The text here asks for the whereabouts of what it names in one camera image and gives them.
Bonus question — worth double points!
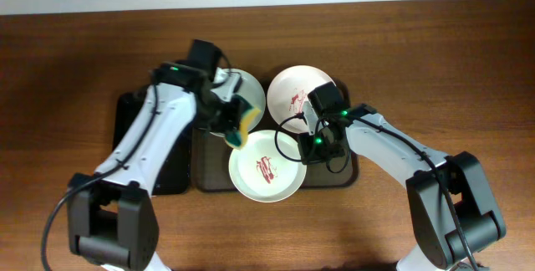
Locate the pale green plate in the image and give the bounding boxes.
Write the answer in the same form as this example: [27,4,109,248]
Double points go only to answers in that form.
[215,68,266,132]

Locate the black small tray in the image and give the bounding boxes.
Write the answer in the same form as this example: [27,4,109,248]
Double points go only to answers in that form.
[112,90,192,196]

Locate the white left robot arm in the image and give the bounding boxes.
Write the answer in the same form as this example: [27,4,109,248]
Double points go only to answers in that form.
[66,39,257,270]

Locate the pink plate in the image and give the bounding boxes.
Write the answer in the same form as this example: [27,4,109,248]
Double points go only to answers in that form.
[267,65,333,124]

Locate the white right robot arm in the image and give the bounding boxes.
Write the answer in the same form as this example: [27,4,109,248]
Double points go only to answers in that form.
[298,83,506,270]

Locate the white plate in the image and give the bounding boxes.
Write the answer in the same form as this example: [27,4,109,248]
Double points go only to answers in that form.
[228,130,307,202]

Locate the brown serving tray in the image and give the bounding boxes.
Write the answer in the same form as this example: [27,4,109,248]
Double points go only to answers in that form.
[191,130,359,192]

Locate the green yellow sponge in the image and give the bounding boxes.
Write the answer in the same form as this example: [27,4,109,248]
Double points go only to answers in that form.
[223,95,261,149]

